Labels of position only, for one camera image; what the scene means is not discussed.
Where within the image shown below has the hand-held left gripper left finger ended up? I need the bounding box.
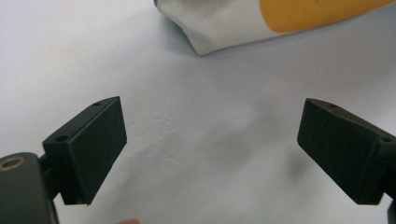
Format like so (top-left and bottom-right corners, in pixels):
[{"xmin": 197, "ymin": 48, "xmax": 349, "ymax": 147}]
[{"xmin": 42, "ymin": 95, "xmax": 128, "ymax": 206}]

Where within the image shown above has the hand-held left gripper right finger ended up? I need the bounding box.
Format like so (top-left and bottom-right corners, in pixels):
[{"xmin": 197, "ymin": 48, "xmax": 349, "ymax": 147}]
[{"xmin": 296, "ymin": 97, "xmax": 396, "ymax": 206}]

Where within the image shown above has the white and yellow cloth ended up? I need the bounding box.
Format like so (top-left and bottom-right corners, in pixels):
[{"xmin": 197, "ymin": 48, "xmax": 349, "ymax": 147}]
[{"xmin": 153, "ymin": 0, "xmax": 396, "ymax": 56}]

